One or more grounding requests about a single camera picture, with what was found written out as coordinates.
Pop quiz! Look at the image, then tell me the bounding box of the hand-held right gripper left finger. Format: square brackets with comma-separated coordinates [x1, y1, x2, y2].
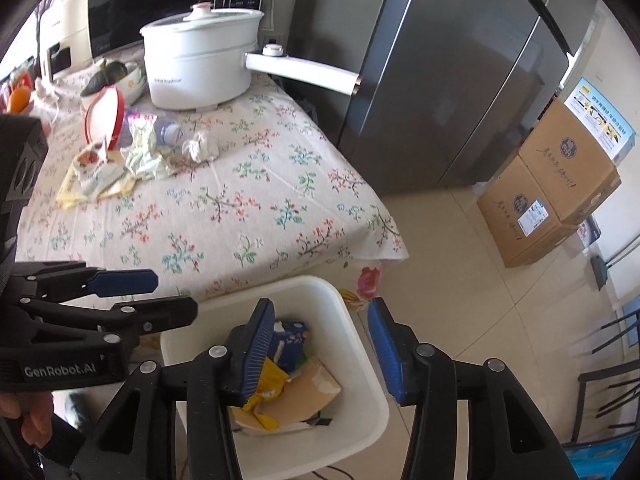
[65, 299, 276, 480]

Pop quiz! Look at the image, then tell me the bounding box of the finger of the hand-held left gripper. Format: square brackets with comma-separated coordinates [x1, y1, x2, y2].
[10, 262, 159, 306]
[30, 296, 198, 347]

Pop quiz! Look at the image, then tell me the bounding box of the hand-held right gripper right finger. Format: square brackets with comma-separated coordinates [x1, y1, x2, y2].
[367, 297, 576, 480]

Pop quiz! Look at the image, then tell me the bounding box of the blue carton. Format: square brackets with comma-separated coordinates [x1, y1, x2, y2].
[272, 317, 311, 371]

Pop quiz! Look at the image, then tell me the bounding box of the brown cardboard piece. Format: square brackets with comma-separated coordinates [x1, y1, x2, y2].
[235, 357, 343, 431]

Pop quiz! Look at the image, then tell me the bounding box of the cream packet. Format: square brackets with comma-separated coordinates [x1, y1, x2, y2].
[56, 170, 136, 209]

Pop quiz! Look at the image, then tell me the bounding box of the white snack packet with picture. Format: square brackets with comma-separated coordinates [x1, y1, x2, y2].
[74, 140, 126, 196]

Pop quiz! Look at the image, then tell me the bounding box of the white plastic bin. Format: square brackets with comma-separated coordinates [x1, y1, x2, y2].
[160, 275, 391, 478]

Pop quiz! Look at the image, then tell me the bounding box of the red white paper bowl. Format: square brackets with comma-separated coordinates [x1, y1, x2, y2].
[82, 85, 126, 148]

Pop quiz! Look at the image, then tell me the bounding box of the pale yellow wrapper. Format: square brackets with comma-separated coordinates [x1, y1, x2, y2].
[125, 122, 176, 181]

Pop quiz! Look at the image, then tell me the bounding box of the clear plastic bottle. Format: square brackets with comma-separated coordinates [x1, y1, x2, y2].
[125, 110, 193, 148]

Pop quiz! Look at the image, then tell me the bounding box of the silvery wrapper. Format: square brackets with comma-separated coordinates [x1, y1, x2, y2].
[182, 130, 221, 163]

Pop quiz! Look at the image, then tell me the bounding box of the person's left hand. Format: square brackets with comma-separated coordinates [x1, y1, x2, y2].
[0, 392, 56, 441]

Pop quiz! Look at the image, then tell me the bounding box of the large orange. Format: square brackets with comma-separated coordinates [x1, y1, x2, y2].
[6, 87, 33, 113]

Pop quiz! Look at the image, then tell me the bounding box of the rose print undercloth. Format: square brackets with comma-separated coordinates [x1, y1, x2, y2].
[342, 265, 383, 311]

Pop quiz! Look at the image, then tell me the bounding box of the floral tablecloth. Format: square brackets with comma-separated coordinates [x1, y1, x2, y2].
[15, 67, 408, 311]

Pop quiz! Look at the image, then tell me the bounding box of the white flower print bowl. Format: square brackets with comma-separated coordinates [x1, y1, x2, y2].
[120, 75, 148, 103]
[107, 60, 143, 96]

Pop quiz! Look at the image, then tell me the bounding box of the cream air fryer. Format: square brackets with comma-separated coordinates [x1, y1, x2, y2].
[39, 0, 93, 81]

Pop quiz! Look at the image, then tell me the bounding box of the brown cardboard box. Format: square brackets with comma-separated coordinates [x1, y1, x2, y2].
[476, 152, 581, 268]
[517, 97, 623, 226]

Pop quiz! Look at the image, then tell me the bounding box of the black microwave oven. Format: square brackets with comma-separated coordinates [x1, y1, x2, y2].
[87, 0, 273, 58]

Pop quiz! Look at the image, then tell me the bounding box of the dark cloth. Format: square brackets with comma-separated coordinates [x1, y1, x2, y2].
[0, 417, 91, 480]

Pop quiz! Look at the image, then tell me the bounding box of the black chair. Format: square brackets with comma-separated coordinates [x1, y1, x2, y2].
[570, 305, 640, 446]

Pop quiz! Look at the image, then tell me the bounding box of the white electric pot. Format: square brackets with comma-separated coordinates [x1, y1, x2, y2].
[140, 4, 361, 111]

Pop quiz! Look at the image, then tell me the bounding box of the broom with grey head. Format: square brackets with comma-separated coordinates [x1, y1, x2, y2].
[590, 240, 640, 291]

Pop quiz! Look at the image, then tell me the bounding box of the dark purple box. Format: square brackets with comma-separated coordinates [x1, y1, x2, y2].
[575, 215, 603, 248]

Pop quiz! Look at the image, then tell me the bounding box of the blue patterned box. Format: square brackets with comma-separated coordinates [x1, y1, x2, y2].
[570, 435, 638, 480]

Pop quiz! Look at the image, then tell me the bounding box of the grey refrigerator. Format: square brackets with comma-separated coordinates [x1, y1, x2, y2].
[290, 0, 601, 196]

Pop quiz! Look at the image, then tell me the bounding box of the blue and white box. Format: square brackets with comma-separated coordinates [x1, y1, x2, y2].
[564, 77, 637, 166]

